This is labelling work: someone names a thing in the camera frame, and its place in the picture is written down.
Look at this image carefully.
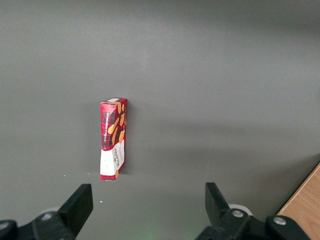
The red shortbread cookie box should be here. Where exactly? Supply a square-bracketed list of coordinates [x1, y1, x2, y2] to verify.
[99, 97, 129, 181]

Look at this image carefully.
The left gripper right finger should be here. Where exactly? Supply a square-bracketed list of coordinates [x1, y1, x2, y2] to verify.
[194, 182, 311, 240]

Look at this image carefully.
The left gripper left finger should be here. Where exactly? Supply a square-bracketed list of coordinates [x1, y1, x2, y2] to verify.
[0, 183, 94, 240]

